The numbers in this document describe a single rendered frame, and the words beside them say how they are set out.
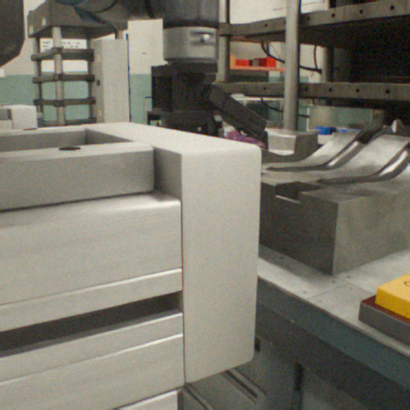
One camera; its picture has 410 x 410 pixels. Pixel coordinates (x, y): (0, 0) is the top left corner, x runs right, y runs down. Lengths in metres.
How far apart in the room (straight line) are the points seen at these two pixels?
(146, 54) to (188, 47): 8.00
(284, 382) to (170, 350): 0.48
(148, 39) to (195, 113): 8.05
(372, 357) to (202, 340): 0.29
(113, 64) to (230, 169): 4.86
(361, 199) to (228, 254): 0.39
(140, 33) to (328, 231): 8.12
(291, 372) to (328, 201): 0.24
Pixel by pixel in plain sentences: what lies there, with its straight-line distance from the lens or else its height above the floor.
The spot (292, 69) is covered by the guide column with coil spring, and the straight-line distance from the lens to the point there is 1.66.
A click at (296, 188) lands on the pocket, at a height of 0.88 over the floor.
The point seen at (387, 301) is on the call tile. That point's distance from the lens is 0.43.
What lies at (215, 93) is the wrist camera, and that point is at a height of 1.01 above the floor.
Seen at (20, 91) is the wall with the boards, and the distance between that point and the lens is 7.79.
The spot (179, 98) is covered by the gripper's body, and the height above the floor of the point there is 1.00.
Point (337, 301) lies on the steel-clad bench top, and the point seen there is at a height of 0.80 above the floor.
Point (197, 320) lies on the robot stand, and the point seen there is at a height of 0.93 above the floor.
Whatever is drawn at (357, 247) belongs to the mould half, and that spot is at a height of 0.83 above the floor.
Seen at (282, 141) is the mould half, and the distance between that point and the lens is 1.03.
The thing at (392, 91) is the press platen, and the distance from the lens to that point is 1.43.
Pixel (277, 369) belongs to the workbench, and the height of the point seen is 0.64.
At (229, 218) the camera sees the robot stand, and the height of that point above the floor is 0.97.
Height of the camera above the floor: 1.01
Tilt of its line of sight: 15 degrees down
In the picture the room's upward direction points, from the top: straight up
